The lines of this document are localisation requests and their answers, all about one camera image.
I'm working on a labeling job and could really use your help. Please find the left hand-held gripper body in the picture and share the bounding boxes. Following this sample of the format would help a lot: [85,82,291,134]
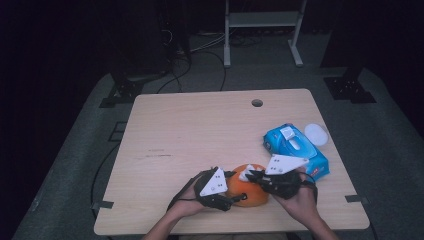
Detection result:
[193,166,235,212]

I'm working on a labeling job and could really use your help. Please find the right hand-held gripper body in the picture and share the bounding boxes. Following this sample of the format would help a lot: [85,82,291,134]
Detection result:
[259,153,310,201]

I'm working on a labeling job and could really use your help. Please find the orange plush toy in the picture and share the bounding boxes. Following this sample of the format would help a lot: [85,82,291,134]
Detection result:
[225,163,271,208]

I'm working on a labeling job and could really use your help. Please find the white wet wipe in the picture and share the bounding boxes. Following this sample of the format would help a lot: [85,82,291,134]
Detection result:
[237,163,256,183]

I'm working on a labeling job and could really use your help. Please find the blue wet wipe pack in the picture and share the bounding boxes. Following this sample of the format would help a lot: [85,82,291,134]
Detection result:
[262,123,331,183]

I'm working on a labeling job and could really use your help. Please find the person's right hand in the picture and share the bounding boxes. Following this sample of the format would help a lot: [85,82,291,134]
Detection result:
[272,166,320,225]

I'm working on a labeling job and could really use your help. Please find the person's left hand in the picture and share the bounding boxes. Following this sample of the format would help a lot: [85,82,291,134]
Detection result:
[166,181,210,220]

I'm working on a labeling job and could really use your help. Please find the white oval lid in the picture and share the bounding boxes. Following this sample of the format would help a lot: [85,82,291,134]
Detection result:
[304,122,331,147]

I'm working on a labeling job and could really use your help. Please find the grey tape strip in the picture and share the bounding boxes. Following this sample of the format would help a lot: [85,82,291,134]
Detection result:
[344,194,370,205]
[91,200,115,210]

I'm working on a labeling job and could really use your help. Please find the black stand base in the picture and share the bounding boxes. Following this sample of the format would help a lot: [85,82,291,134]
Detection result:
[99,71,168,109]
[323,66,378,105]

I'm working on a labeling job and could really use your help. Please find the white metal stand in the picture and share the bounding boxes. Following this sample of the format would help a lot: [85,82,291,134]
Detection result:
[223,0,308,69]

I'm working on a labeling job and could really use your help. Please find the right hand-held gripper cable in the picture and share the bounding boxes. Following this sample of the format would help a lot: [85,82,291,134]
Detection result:
[299,171,320,202]

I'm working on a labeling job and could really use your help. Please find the black floor cable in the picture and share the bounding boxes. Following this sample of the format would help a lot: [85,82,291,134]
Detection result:
[89,142,120,221]
[194,49,228,92]
[156,56,193,95]

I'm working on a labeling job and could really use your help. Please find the black floor tape frame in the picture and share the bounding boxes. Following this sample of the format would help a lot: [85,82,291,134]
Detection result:
[108,121,129,143]

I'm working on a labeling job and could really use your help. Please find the white floor cables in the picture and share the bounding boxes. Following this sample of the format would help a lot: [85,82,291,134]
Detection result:
[190,32,228,54]

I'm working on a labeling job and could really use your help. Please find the black cable bundle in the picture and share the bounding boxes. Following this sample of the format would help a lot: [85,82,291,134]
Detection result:
[229,33,264,48]

